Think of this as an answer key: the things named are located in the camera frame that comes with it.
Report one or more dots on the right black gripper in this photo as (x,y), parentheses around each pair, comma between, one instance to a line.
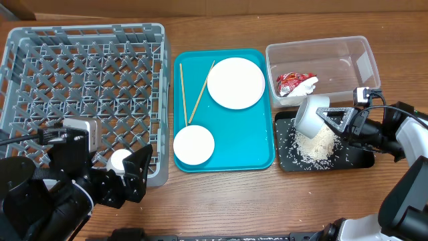
(347,120)

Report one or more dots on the wooden chopstick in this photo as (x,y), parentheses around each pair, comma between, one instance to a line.
(183,94)
(200,94)

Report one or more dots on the left wooden chopstick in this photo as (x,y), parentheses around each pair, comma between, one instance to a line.
(183,94)

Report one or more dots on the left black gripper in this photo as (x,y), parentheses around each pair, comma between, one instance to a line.
(116,192)

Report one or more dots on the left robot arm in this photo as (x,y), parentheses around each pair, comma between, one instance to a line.
(54,203)

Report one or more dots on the small pink plate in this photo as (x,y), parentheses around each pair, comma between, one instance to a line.
(193,145)

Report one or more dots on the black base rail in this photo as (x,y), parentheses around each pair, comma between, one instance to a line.
(139,234)

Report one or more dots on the white napkin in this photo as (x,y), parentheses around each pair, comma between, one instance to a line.
(304,88)

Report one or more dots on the white rice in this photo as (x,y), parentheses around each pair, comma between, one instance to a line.
(317,145)

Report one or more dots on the white paper cup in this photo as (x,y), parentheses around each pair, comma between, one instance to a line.
(115,162)

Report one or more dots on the clear plastic bin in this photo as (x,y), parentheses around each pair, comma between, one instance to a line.
(341,64)

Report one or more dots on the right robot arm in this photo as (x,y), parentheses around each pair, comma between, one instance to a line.
(397,130)

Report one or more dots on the metal bowl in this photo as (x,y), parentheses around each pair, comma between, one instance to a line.
(307,121)

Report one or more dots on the large white plate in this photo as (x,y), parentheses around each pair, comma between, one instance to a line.
(236,83)

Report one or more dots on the right wooden chopstick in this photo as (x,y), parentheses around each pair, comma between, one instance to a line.
(200,94)

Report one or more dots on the teal serving tray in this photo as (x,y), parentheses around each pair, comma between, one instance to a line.
(244,139)

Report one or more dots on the red snack wrapper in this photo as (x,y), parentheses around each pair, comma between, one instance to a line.
(286,83)

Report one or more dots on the black plastic tray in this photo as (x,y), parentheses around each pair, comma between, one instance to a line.
(357,160)

